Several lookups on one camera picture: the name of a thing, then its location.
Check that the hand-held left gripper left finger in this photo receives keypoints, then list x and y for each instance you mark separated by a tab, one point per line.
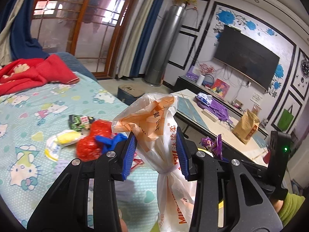
129	154

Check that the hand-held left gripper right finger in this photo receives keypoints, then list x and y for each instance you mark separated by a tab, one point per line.
182	149

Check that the purple snack wrapper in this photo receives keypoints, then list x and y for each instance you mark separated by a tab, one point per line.
212	145

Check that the white orange plastic bag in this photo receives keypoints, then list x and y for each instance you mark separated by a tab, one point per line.
154	125

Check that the red mesh plastic bag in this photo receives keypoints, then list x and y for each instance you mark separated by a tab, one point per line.
89	147

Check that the person's right forearm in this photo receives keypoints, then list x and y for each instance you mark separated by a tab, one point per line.
292	205

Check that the blue plastic bag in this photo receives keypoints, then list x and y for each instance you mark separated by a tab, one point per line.
108	142

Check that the green bag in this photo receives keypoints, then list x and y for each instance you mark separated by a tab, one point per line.
286	119

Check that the white low table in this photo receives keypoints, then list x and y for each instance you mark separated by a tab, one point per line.
193	106

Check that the brown paper bag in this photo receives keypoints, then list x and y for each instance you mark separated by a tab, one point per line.
246	128

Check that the purple bag on table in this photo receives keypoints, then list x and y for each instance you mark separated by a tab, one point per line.
217	108

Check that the blue box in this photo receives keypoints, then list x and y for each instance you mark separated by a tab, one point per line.
128	96

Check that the green snack wrapper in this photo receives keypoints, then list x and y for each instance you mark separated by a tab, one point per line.
77	122

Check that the black television stand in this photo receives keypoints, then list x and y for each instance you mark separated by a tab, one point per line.
183	84

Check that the yellow white wrapper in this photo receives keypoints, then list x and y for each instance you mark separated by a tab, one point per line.
65	137

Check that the colourful picture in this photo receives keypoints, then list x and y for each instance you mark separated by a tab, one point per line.
221	88

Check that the purple box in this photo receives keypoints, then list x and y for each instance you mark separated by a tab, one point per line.
193	73

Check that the silver standing air conditioner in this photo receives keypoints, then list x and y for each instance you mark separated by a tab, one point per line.
164	48

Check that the blue grey mattress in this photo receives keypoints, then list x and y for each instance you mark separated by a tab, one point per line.
79	64

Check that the black television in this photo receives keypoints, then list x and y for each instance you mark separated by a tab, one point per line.
246	55

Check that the red blanket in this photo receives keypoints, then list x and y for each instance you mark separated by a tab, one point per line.
36	72

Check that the blue and white curtain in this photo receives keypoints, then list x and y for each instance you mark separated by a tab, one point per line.
149	29

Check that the wooden glass door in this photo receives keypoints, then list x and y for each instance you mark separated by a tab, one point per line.
79	29

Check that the dark blue curtain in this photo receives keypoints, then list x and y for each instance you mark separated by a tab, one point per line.
21	41

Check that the wall clock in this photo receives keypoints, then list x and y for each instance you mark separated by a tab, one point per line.
305	66

